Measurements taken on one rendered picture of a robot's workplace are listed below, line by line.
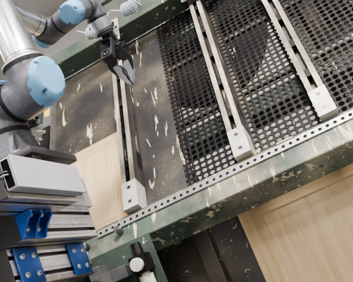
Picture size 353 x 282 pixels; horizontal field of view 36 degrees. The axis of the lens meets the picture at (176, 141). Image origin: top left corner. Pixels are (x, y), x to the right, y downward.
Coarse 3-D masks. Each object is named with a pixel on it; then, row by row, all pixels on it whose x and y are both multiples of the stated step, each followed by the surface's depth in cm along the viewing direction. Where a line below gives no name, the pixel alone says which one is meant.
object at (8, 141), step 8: (8, 128) 140; (16, 128) 141; (24, 128) 143; (0, 136) 140; (8, 136) 139; (16, 136) 140; (24, 136) 141; (32, 136) 145; (0, 144) 138; (8, 144) 138; (16, 144) 139; (24, 144) 139; (32, 144) 140; (0, 152) 137; (8, 152) 137
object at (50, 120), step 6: (48, 108) 266; (54, 108) 267; (54, 114) 264; (48, 120) 259; (54, 120) 261; (54, 126) 258; (54, 132) 256; (54, 138) 253; (54, 144) 250; (54, 150) 248
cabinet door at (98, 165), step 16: (96, 144) 232; (112, 144) 226; (80, 160) 231; (96, 160) 226; (112, 160) 220; (80, 176) 225; (96, 176) 219; (112, 176) 214; (96, 192) 213; (112, 192) 209; (96, 208) 208; (112, 208) 203; (96, 224) 202
